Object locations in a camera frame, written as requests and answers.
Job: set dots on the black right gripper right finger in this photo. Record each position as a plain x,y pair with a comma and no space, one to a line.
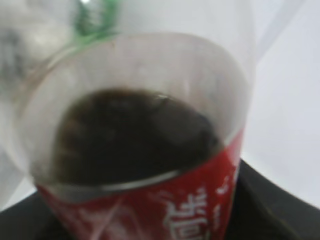
263,211

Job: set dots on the green soda bottle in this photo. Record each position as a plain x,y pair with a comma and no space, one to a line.
96,18

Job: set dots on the cola bottle red label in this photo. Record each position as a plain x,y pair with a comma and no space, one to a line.
137,138

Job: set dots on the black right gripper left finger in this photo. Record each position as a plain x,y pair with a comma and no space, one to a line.
30,219

